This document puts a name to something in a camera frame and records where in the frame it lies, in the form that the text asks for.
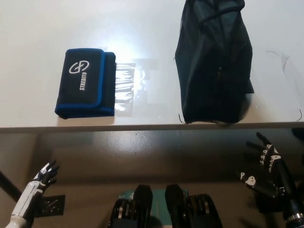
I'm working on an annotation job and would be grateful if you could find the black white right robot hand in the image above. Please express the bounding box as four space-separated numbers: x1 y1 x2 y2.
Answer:
237 132 297 213

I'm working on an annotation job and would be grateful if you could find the black fabric lunch bag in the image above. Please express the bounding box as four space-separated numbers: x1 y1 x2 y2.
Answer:
174 0 256 125

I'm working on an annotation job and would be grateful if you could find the small black floor tape patch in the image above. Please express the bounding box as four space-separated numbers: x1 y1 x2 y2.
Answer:
37 194 66 217

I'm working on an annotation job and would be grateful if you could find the clear plastic sheet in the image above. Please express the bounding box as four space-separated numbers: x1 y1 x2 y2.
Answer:
266 48 304 122

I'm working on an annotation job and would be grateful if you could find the clear tape patch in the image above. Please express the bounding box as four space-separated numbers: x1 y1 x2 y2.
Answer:
113 58 159 117

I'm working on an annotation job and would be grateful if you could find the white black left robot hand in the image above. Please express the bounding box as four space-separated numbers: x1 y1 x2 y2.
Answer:
10 160 60 219

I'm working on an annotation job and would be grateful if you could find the black blue Strebito notebook case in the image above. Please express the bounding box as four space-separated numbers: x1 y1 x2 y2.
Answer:
54 48 117 120

